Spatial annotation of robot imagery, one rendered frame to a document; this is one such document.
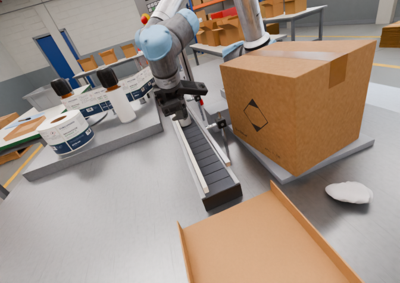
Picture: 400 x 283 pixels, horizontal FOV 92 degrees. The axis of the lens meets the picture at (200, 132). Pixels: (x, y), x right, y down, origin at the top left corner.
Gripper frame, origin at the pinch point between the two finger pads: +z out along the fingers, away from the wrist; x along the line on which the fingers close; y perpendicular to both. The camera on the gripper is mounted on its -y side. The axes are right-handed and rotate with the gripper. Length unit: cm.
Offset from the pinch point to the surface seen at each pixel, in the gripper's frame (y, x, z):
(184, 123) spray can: 0.9, -2.0, 7.5
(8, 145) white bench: 141, -85, 69
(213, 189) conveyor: 1.9, 32.4, -10.1
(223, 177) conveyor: -2.1, 30.1, -8.8
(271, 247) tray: -4, 49, -14
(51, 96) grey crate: 133, -174, 103
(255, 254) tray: -1, 49, -14
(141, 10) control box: -1, -71, -7
